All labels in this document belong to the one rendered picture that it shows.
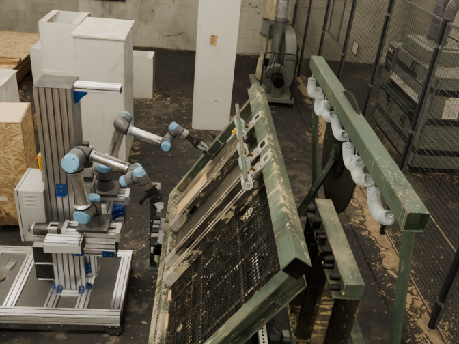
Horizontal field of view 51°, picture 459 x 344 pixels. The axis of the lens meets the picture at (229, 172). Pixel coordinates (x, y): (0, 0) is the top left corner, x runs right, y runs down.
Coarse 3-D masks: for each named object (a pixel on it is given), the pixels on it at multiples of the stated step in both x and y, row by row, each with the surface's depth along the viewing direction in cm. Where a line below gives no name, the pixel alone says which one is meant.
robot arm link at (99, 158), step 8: (88, 152) 329; (96, 152) 331; (88, 160) 331; (96, 160) 330; (104, 160) 330; (112, 160) 330; (120, 160) 331; (112, 168) 332; (120, 168) 330; (128, 168) 329; (136, 168) 329
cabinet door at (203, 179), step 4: (204, 176) 397; (200, 180) 401; (204, 180) 392; (196, 184) 404; (200, 184) 396; (192, 188) 407; (196, 188) 399; (188, 192) 411; (192, 192) 402; (188, 196) 406; (192, 196) 397; (184, 200) 408; (188, 200) 400; (180, 204) 410; (184, 204) 402; (180, 208) 405; (176, 212) 407
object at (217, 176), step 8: (256, 120) 338; (248, 128) 343; (248, 136) 346; (248, 144) 348; (232, 152) 355; (224, 160) 360; (232, 160) 354; (224, 168) 357; (216, 176) 361; (224, 176) 361; (208, 184) 364; (216, 184) 364; (200, 192) 367; (208, 192) 368; (192, 200) 372; (200, 200) 371; (184, 208) 379; (192, 208) 374; (176, 216) 383; (184, 216) 378; (176, 224) 381
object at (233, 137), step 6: (234, 138) 387; (228, 144) 389; (222, 150) 392; (216, 156) 395; (210, 162) 397; (216, 162) 397; (204, 168) 402; (210, 168) 400; (198, 174) 407; (198, 180) 405; (192, 186) 408; (186, 192) 411; (180, 198) 414
